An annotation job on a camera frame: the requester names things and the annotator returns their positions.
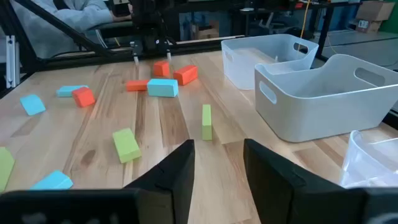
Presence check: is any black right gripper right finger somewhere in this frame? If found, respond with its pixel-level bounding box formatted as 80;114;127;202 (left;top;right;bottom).
243;138;368;224

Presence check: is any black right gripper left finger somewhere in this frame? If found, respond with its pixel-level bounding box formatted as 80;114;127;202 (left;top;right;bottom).
124;139;196;224

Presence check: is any small red wooden cube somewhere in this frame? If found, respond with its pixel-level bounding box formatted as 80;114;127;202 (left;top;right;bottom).
152;60;171;78
72;86;96;108

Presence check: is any red wooden block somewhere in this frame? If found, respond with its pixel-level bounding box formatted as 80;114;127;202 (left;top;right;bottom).
172;64;199;86
126;79;150;92

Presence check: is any light blue wooden block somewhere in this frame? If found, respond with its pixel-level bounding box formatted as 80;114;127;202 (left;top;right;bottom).
30;169;74;191
147;78;180;98
56;85;90;98

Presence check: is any green wooden block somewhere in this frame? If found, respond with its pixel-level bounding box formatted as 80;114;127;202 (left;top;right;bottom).
0;146;16;193
201;104;213;141
112;128;142;164

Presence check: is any small light blue cube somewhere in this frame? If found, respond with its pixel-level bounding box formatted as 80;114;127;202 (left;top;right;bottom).
19;94;47;116

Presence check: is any person's hand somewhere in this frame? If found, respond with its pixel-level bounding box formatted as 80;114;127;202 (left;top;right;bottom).
110;9;134;22

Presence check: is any person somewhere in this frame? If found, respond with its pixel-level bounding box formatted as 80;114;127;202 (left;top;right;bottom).
9;0;133;60

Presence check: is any clear plastic bin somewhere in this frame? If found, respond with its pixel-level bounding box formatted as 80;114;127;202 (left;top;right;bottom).
340;129;398;189
221;33;320;91

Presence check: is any opaque light grey bin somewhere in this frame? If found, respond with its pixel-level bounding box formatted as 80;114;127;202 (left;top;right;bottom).
254;54;398;143

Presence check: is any silver aluminium profile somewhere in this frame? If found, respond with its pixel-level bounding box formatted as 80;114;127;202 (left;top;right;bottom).
5;34;21;89

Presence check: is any cardboard box with label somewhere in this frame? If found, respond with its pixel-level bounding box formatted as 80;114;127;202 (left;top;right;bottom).
355;19;383;34

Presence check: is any black aluminium rail frame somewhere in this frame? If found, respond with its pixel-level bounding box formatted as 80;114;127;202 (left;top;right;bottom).
0;0;226;100

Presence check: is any yellow cable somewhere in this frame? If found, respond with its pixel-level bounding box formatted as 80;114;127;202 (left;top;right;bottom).
297;0;338;55

